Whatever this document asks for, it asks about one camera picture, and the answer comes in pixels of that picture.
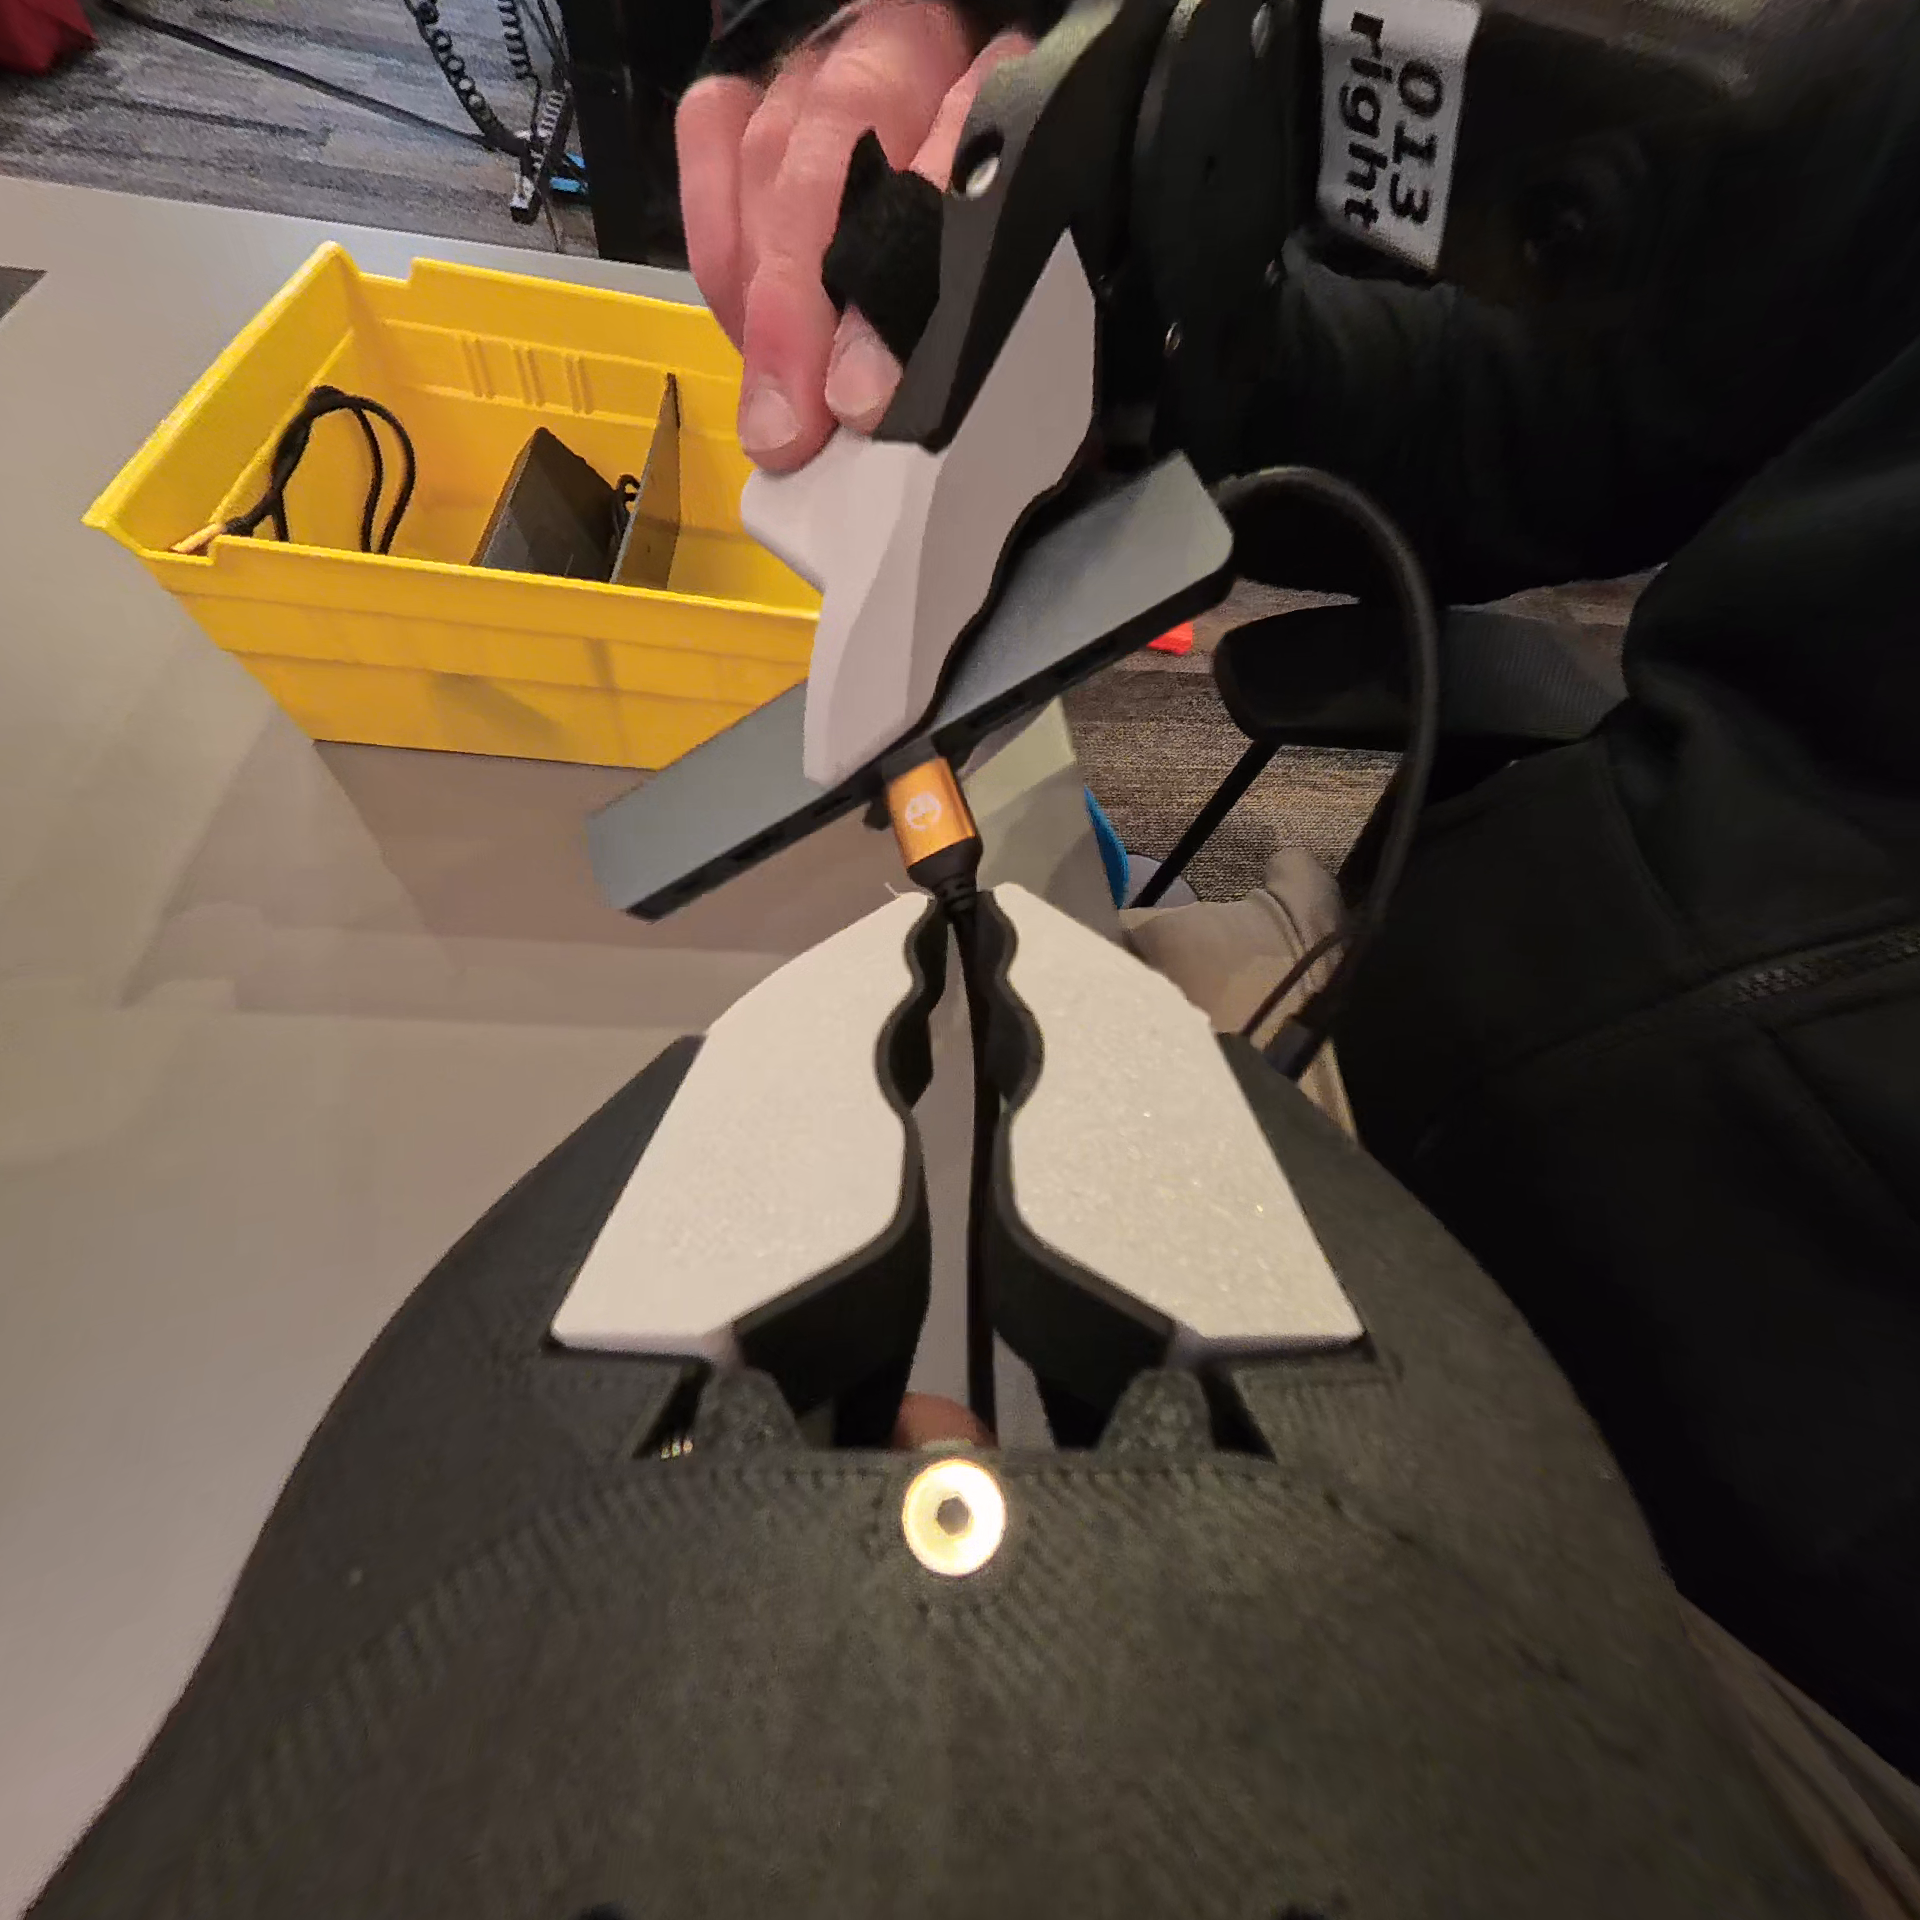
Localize person's black jacket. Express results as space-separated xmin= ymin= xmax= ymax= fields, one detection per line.
xmin=1332 ymin=335 xmax=1920 ymax=1787

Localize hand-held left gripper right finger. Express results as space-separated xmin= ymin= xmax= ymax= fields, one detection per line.
xmin=983 ymin=882 xmax=1369 ymax=1347

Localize thin black orange-tipped cable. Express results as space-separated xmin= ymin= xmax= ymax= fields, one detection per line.
xmin=870 ymin=755 xmax=1025 ymax=1420

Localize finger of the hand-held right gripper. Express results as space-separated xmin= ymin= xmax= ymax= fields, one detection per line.
xmin=738 ymin=223 xmax=1107 ymax=794

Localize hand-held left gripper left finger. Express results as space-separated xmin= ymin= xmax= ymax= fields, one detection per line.
xmin=548 ymin=892 xmax=940 ymax=1355

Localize black power adapter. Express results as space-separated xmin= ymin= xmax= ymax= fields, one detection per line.
xmin=469 ymin=427 xmax=644 ymax=586

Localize black cord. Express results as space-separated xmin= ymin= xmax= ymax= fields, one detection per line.
xmin=170 ymin=383 xmax=422 ymax=559

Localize person's beige trousers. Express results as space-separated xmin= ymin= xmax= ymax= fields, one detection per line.
xmin=1123 ymin=849 xmax=1920 ymax=1920

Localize yellow plastic bin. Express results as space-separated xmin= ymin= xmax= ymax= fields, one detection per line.
xmin=83 ymin=241 xmax=829 ymax=771

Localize black coiled cable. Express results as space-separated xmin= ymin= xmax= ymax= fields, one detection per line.
xmin=402 ymin=0 xmax=579 ymax=226

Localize thick black hub cable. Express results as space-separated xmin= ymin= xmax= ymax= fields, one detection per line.
xmin=1212 ymin=465 xmax=1445 ymax=1086

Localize person's right hand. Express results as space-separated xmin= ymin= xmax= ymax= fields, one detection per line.
xmin=673 ymin=0 xmax=1041 ymax=470

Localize dark grey usb hub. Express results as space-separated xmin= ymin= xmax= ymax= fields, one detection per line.
xmin=585 ymin=450 xmax=1238 ymax=922

